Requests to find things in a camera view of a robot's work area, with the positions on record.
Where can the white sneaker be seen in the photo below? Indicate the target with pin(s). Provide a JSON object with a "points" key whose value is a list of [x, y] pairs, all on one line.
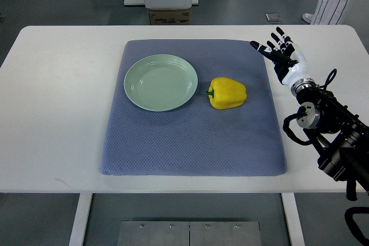
{"points": [[307, 17]]}

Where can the cardboard box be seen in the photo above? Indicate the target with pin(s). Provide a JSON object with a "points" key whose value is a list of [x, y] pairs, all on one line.
{"points": [[169, 17]]}

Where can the white table frame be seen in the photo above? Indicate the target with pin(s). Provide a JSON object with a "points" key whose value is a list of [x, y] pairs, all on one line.
{"points": [[288, 199]]}

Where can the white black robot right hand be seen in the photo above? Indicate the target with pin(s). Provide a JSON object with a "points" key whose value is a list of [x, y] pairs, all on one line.
{"points": [[289, 62]]}

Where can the blue quilted mat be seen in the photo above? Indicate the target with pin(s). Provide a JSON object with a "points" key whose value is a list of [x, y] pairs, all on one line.
{"points": [[196, 139]]}

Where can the light green plate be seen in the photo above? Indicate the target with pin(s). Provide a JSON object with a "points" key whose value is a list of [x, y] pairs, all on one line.
{"points": [[160, 83]]}

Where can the metal base plate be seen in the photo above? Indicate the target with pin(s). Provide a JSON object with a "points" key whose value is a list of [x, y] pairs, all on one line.
{"points": [[189, 233]]}

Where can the yellow bell pepper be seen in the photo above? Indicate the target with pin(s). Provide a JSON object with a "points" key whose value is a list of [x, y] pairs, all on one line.
{"points": [[226, 93]]}

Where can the grey floor outlet cover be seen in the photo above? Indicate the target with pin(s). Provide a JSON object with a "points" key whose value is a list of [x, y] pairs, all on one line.
{"points": [[273, 17]]}

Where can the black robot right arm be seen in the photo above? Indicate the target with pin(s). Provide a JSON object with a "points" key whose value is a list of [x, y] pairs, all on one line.
{"points": [[338, 136]]}

